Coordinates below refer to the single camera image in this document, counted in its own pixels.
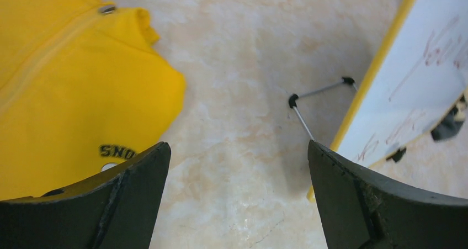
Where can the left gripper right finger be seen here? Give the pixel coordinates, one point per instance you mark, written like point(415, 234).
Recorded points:
point(361, 208)

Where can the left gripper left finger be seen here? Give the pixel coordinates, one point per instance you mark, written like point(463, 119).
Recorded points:
point(116, 208)

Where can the yellow framed whiteboard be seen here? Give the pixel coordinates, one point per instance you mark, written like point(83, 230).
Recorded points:
point(415, 78)

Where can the yellow cloth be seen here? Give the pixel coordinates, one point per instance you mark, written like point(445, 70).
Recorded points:
point(81, 87)

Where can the wire whiteboard stand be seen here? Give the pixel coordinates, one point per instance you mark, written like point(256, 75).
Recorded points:
point(321, 111)

